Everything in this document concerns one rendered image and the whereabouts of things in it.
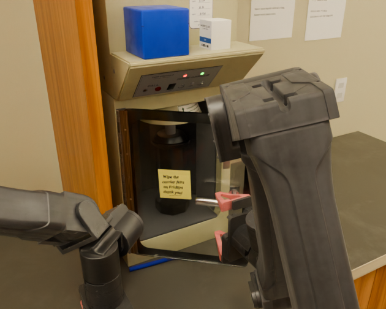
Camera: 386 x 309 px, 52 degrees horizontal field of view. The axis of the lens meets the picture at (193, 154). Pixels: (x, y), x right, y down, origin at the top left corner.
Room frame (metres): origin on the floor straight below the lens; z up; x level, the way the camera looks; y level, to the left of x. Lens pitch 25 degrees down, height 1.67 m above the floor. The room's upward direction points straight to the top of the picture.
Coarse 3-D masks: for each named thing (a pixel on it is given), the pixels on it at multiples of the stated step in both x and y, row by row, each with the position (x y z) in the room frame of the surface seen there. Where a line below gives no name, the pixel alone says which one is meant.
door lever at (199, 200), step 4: (232, 192) 0.78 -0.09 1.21; (236, 192) 0.78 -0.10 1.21; (196, 200) 0.75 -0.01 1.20; (200, 200) 0.75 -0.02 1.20; (204, 200) 0.75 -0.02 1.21; (208, 200) 0.75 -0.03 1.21; (212, 200) 0.75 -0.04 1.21; (216, 200) 0.74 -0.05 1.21; (196, 204) 0.75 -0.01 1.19; (200, 204) 0.75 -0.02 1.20; (204, 204) 0.75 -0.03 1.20; (208, 204) 0.74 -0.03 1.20; (212, 204) 0.74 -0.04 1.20; (216, 204) 0.74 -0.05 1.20
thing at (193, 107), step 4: (184, 104) 0.96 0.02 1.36; (188, 104) 0.97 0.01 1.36; (192, 104) 0.98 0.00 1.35; (196, 104) 0.99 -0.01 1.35; (164, 108) 0.94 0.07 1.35; (168, 108) 0.94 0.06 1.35; (172, 108) 0.94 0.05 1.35; (176, 108) 0.95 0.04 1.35; (180, 108) 0.95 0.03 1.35; (184, 108) 0.95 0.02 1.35; (188, 108) 0.96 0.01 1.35; (192, 108) 0.97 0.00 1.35; (196, 108) 0.98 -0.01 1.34
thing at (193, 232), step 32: (160, 128) 0.82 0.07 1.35; (192, 128) 0.80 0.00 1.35; (160, 160) 0.82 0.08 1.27; (192, 160) 0.80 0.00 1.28; (192, 192) 0.80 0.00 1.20; (224, 192) 0.79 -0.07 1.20; (160, 224) 0.82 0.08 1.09; (192, 224) 0.80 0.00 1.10; (224, 224) 0.79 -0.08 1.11; (160, 256) 0.82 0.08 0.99; (192, 256) 0.80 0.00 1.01
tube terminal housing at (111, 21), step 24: (96, 0) 0.89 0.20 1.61; (120, 0) 0.86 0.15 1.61; (144, 0) 0.88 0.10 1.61; (168, 0) 0.91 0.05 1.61; (216, 0) 0.96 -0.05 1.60; (96, 24) 0.91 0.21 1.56; (120, 24) 0.85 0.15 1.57; (120, 48) 0.85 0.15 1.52; (168, 96) 0.90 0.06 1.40; (192, 96) 0.94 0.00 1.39; (120, 168) 0.84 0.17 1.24; (120, 192) 0.85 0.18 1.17
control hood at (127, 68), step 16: (192, 48) 0.88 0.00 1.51; (240, 48) 0.88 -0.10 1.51; (256, 48) 0.88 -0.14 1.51; (112, 64) 0.83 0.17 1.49; (128, 64) 0.74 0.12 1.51; (144, 64) 0.75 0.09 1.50; (160, 64) 0.77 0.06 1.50; (176, 64) 0.79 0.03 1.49; (192, 64) 0.82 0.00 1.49; (208, 64) 0.84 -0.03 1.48; (224, 64) 0.87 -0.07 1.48; (240, 64) 0.89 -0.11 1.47; (112, 80) 0.84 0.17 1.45; (128, 80) 0.77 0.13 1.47; (224, 80) 0.93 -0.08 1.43; (128, 96) 0.82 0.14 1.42; (144, 96) 0.84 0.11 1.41
